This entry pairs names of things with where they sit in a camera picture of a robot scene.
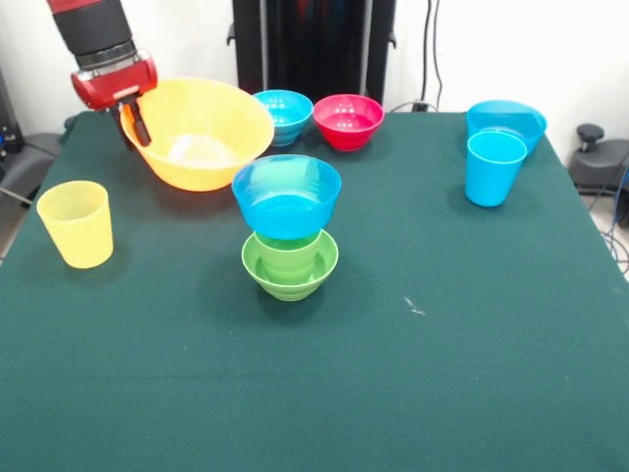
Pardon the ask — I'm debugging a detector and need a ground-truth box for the grey floor stand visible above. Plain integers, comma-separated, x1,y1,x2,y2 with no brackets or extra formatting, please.
0,132,63,203

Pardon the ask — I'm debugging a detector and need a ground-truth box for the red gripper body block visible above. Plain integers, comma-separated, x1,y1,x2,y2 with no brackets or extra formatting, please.
71,54,158,113

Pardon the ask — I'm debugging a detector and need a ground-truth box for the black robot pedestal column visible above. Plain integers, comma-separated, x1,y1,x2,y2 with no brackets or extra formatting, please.
226,0,398,113

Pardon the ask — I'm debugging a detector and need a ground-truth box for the black knobbed floor stand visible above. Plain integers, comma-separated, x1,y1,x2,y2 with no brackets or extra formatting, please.
569,122,629,198

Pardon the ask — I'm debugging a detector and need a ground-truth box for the green plastic cup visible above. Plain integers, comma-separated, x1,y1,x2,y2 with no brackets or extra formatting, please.
259,258,318,285
253,229,323,266

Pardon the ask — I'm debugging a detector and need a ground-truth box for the pink plastic bowl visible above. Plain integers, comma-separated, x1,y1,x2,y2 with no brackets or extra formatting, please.
313,93,385,152

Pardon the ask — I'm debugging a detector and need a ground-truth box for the black equipment box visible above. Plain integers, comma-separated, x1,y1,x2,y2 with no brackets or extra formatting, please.
0,66,26,154

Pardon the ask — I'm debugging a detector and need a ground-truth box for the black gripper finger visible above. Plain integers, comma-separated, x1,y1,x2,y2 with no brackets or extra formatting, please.
128,100,151,148
111,106,135,151

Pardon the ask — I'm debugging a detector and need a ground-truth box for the blue plastic bowl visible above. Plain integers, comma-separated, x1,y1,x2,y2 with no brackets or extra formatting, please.
231,153,343,241
465,99,548,156

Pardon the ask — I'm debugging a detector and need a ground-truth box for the cyan plastic bowl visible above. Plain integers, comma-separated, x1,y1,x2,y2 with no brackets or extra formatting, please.
253,88,315,148

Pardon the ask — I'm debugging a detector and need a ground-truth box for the large orange plastic bowl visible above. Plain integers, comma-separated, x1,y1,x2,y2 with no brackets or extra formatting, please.
120,77,275,193

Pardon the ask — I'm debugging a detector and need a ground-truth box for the yellow plastic cup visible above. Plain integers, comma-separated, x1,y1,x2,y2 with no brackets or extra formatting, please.
35,180,115,269

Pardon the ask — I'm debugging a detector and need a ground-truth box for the dark green tablecloth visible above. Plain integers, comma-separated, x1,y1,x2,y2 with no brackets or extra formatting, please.
0,110,629,472

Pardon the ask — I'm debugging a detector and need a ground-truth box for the green plastic bowl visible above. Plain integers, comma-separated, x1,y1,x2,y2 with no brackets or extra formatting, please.
241,228,340,302

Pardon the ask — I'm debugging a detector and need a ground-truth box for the black hanging cable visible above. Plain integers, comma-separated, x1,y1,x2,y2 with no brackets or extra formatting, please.
422,0,443,110

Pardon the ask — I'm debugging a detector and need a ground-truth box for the blue plastic cup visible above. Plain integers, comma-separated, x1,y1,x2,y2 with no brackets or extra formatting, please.
465,131,529,207

